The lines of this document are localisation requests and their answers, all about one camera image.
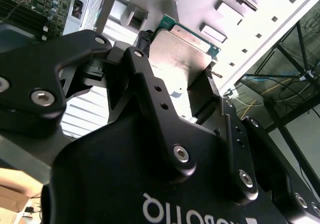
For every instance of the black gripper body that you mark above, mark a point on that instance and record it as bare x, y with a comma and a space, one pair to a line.
112, 171

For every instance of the silver green CPU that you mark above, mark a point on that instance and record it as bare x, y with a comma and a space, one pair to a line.
175, 53

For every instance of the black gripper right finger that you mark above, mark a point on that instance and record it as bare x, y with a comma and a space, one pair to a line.
235, 143

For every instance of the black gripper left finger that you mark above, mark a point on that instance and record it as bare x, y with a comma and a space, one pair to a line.
37, 66

